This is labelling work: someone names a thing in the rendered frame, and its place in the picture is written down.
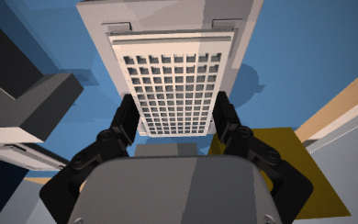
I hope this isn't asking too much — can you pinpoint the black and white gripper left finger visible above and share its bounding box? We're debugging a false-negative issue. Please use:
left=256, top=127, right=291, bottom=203
left=39, top=94, right=140, bottom=224

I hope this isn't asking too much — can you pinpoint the dark blue open-top box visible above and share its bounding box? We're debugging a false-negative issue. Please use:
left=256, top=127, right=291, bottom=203
left=0, top=161, right=29, bottom=212

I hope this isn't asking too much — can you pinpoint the white rectangular plate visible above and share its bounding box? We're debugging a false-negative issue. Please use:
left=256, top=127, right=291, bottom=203
left=0, top=146, right=61, bottom=171

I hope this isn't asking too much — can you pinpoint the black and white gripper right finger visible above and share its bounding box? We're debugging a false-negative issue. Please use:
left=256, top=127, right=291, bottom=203
left=212, top=91, right=314, bottom=224

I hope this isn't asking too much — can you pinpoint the blue flat mat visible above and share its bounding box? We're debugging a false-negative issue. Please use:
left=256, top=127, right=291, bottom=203
left=0, top=0, right=358, bottom=162

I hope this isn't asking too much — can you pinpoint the white multi-well plate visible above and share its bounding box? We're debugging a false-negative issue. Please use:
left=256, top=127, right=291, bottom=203
left=109, top=28, right=234, bottom=137

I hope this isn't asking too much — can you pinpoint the olive-brown open-top box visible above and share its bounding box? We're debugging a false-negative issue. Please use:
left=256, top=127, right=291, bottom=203
left=207, top=127, right=351, bottom=219

